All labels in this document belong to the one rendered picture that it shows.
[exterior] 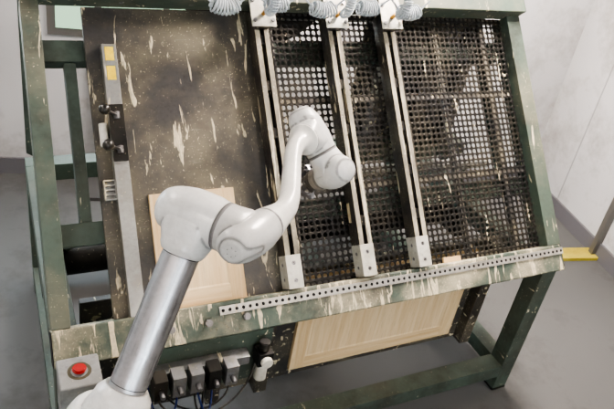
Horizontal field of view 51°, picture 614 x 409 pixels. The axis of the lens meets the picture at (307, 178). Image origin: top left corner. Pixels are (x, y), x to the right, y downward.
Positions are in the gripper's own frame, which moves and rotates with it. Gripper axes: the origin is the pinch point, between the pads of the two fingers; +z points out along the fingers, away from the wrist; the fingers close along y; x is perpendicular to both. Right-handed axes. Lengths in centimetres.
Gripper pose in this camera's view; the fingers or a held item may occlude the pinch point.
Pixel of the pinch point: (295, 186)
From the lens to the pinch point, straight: 240.4
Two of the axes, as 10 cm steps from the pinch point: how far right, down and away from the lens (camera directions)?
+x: -9.0, 0.8, -4.2
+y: -1.4, -9.8, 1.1
